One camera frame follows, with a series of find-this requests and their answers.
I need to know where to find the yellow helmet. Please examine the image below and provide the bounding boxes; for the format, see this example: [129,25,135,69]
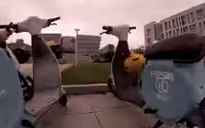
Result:
[123,53,147,76]

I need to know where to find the pale blue scooter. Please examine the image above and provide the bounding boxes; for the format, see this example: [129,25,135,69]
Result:
[0,16,26,128]
[140,32,205,128]

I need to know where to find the bushes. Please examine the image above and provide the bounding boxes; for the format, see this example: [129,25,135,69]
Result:
[89,43,116,64]

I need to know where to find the white scooter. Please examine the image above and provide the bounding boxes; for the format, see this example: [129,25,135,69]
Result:
[99,23,148,108]
[0,15,69,118]

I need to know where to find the pale kerb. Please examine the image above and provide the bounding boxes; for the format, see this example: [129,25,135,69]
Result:
[61,83,109,96]

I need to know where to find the large curved grey building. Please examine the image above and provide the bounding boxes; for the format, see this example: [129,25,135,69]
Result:
[143,0,205,51]

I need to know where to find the grass lawn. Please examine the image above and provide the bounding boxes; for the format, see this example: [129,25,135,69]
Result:
[60,61,113,86]

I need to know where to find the reddish stone slab pavement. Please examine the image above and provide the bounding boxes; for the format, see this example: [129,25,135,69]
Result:
[19,92,178,128]

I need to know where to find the pale pole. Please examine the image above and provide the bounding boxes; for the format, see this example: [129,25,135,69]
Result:
[73,28,81,66]

